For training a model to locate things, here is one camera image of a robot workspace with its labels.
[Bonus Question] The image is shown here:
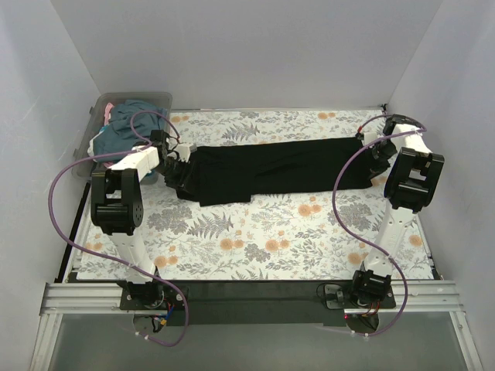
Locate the black t-shirt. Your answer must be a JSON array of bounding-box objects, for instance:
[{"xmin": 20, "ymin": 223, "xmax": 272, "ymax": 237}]
[{"xmin": 175, "ymin": 138, "xmax": 386, "ymax": 206}]

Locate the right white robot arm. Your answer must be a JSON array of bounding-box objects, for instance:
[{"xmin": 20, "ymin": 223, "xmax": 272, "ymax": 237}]
[{"xmin": 350, "ymin": 114, "xmax": 445, "ymax": 308}]

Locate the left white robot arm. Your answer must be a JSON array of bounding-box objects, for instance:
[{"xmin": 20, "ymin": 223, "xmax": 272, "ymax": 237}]
[{"xmin": 90, "ymin": 130, "xmax": 196, "ymax": 309}]

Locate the teal blue shirt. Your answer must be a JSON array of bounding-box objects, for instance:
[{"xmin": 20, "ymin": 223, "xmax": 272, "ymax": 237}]
[{"xmin": 90, "ymin": 100, "xmax": 166, "ymax": 156}]

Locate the floral table mat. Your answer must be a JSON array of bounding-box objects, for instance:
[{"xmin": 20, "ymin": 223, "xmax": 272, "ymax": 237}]
[{"xmin": 76, "ymin": 109, "xmax": 434, "ymax": 281}]

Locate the clear plastic bin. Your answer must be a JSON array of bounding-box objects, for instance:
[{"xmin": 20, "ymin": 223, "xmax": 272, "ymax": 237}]
[{"xmin": 73, "ymin": 91, "xmax": 172, "ymax": 161}]

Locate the pink white garment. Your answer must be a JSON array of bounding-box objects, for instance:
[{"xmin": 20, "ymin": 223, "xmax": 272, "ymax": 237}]
[{"xmin": 104, "ymin": 103, "xmax": 114, "ymax": 126}]

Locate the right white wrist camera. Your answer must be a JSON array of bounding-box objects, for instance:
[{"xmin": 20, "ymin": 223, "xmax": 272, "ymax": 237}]
[{"xmin": 355, "ymin": 131, "xmax": 378, "ymax": 149}]

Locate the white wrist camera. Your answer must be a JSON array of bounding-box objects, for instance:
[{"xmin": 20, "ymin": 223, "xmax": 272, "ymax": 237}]
[
  {"xmin": 172, "ymin": 143, "xmax": 197, "ymax": 163},
  {"xmin": 355, "ymin": 131, "xmax": 378, "ymax": 149}
]

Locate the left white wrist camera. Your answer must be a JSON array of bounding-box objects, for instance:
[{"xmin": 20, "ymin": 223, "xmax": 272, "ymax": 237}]
[{"xmin": 172, "ymin": 143, "xmax": 197, "ymax": 163}]

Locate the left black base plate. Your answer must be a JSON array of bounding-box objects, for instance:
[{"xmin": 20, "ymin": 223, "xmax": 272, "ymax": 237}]
[{"xmin": 119, "ymin": 282, "xmax": 185, "ymax": 311}]

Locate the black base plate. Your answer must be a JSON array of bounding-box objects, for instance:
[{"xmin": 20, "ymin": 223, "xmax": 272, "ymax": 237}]
[
  {"xmin": 119, "ymin": 282, "xmax": 185, "ymax": 311},
  {"xmin": 322, "ymin": 282, "xmax": 396, "ymax": 310}
]

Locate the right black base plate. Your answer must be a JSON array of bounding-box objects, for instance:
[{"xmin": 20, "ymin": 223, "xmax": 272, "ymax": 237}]
[{"xmin": 322, "ymin": 282, "xmax": 396, "ymax": 310}]

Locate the aluminium frame rail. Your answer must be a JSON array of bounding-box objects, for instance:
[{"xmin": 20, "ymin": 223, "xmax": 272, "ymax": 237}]
[{"xmin": 30, "ymin": 280, "xmax": 483, "ymax": 370}]

